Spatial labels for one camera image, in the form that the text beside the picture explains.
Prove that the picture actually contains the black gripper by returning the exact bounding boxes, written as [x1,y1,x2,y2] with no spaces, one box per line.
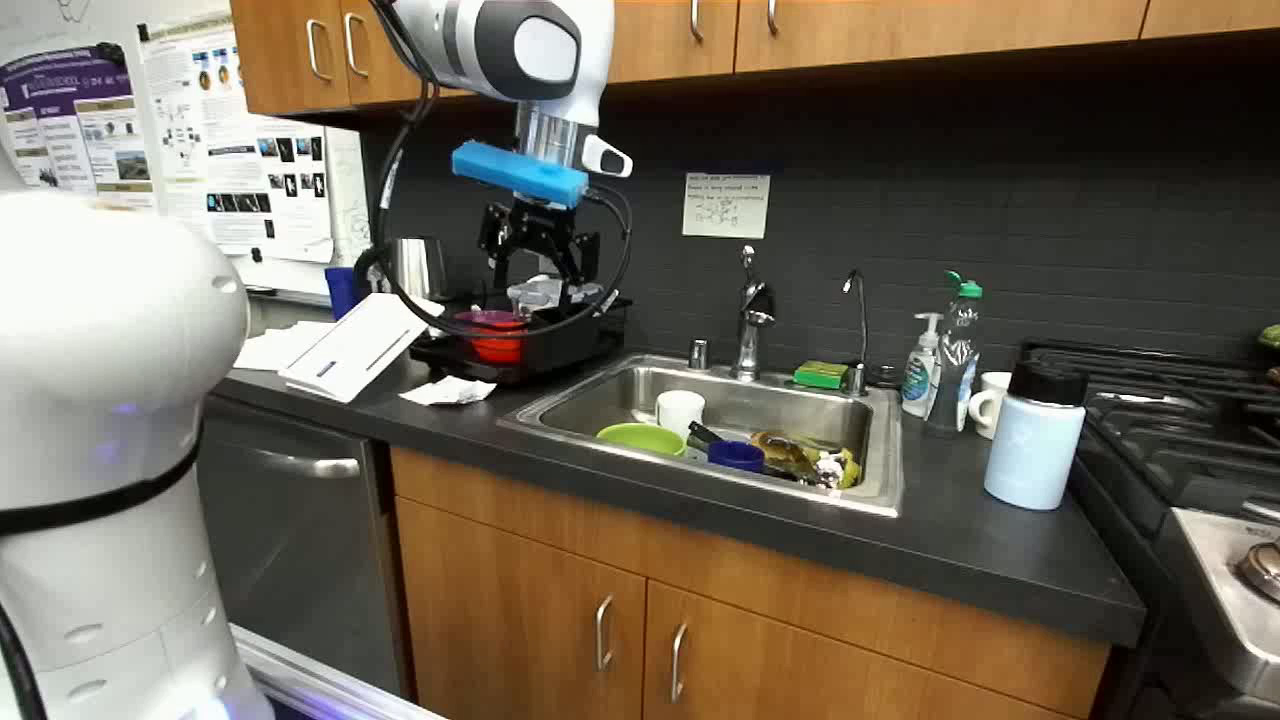
[477,193,607,316]

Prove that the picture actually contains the white cup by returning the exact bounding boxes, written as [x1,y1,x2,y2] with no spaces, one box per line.
[652,387,712,442]

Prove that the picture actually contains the green plate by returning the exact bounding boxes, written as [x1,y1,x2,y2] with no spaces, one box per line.
[593,419,693,462]

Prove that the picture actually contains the chrome kitchen faucet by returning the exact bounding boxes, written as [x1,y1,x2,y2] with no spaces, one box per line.
[728,241,782,385]

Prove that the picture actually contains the green sponge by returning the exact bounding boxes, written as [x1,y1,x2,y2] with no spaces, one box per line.
[787,355,855,398]

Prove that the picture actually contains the clear hand soap bottle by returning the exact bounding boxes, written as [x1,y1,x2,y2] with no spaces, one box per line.
[901,309,950,425]

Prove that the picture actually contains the stainless steel dishwasher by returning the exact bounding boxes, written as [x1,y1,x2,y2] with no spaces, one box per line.
[195,397,412,701]

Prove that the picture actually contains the white plastic box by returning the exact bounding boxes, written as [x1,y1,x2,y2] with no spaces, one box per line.
[227,320,336,378]

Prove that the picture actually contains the black dish rack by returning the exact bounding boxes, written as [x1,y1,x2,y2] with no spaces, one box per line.
[410,281,637,393]

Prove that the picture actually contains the blue dish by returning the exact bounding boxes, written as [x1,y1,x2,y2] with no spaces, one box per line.
[690,419,771,481]

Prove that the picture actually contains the green capped dish soap bottle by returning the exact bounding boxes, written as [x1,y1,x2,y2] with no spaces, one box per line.
[933,266,990,439]

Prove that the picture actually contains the slim chrome tap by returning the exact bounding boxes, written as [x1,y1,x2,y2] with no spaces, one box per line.
[835,266,878,398]

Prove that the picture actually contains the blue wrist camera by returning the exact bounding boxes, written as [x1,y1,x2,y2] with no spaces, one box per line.
[450,136,593,211]

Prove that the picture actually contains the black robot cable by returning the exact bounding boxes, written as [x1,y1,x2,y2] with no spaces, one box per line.
[352,0,640,330]

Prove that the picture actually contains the stainless steel sink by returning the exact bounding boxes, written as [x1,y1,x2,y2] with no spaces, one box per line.
[496,349,908,522]

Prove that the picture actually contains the wooden lower cabinet door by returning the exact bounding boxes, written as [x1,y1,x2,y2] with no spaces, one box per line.
[391,494,647,720]
[640,574,1071,720]

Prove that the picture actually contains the white plastic rack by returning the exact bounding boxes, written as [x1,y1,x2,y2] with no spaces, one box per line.
[281,292,432,409]

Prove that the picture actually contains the black gas stove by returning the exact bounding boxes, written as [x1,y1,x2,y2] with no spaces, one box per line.
[1016,335,1280,720]

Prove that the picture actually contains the white ceramic mug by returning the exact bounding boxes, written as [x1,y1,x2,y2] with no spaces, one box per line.
[963,367,1021,442]

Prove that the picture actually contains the wooden cabinet door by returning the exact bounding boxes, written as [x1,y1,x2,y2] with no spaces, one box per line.
[731,0,1154,79]
[391,494,647,720]
[640,574,1071,720]
[227,0,336,119]
[1139,0,1280,43]
[606,0,743,86]
[328,0,450,112]

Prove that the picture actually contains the wooden upper cabinet door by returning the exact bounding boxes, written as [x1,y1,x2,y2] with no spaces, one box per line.
[606,0,743,86]
[328,0,450,112]
[731,0,1154,79]
[1139,0,1280,43]
[227,0,336,119]

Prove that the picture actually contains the white robot base platform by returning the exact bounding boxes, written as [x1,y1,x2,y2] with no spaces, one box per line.
[231,621,450,720]

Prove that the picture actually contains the purple wall poster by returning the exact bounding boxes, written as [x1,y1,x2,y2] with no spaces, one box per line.
[0,35,146,205]

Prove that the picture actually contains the white wall poster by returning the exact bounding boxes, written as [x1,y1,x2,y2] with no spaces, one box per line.
[132,14,375,301]

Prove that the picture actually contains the pale blue canister black lid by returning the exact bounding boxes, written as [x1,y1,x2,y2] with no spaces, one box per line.
[980,349,1091,516]

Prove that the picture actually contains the dishes in sink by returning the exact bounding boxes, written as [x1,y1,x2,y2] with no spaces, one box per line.
[751,429,870,494]

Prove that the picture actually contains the white wall sign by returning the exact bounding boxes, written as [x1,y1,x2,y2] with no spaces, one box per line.
[681,169,778,243]

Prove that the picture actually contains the red bowl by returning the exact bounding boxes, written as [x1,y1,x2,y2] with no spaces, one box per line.
[452,309,537,373]

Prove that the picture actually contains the steel kettle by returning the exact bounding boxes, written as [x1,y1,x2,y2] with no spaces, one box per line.
[388,235,440,302]

